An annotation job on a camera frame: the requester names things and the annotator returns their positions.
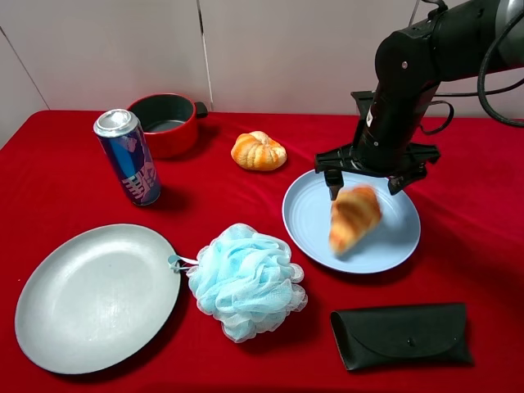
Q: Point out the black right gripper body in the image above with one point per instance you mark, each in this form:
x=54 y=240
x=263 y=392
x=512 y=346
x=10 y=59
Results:
x=378 y=162

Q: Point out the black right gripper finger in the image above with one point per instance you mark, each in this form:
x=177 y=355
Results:
x=334 y=181
x=399 y=181

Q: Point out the striped croissant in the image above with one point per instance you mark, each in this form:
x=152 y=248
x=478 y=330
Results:
x=355 y=213

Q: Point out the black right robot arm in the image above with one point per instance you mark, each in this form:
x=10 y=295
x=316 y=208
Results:
x=473 y=39

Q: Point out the light blue plastic plate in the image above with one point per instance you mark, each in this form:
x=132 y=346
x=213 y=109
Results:
x=306 y=212

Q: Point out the round striped bread bun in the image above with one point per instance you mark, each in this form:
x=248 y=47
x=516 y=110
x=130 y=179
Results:
x=258 y=151

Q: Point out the light blue bath pouf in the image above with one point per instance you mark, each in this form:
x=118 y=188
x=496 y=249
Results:
x=245 y=280

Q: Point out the black leather glasses case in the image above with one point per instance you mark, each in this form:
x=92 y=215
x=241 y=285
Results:
x=402 y=334

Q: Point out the blue drink can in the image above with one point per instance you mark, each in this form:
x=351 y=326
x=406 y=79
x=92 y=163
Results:
x=120 y=133

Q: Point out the grey metal plate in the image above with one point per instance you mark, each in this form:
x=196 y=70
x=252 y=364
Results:
x=97 y=299

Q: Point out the red tablecloth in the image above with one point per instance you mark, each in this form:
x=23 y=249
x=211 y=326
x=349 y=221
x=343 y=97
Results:
x=56 y=183

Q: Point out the red pot with black handle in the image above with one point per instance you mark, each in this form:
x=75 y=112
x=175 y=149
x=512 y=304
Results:
x=169 y=122

